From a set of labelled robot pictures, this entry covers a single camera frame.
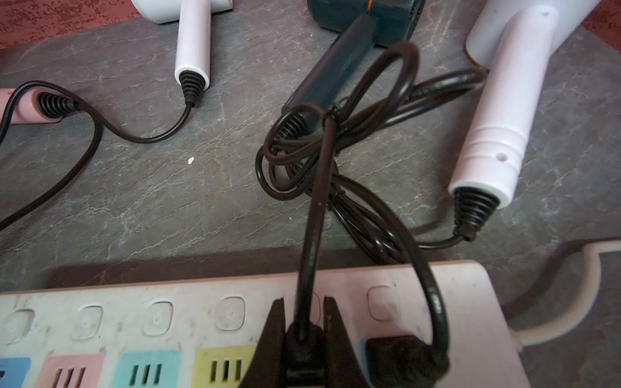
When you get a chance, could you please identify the black cord of green dryer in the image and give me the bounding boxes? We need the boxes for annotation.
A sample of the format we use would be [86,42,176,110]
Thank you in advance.
[254,40,488,388]

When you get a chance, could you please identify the white round hair dryer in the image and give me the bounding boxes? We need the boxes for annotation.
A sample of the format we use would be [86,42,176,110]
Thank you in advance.
[449,0,598,241]

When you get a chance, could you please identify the pink hair dryer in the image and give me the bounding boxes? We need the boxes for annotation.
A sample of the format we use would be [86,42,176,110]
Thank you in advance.
[10,87,79,124]

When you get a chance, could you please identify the white power strip cable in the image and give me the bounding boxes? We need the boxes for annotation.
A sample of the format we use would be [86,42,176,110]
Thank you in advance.
[504,238,621,352]

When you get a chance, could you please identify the white square hair dryer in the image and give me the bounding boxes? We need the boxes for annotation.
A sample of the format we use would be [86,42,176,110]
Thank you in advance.
[132,0,234,108]

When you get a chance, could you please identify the dark green hair dryer back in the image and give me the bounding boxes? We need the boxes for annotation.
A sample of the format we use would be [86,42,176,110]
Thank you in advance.
[281,0,425,114]

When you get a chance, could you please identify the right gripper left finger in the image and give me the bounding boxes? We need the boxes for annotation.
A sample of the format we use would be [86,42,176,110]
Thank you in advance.
[239,298,286,388]

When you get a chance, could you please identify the white power strip coloured sockets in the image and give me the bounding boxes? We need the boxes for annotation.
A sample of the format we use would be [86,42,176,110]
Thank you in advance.
[1,261,529,387]

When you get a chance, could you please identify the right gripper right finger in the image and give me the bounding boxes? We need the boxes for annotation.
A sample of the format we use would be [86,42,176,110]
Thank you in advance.
[323,297,369,387]

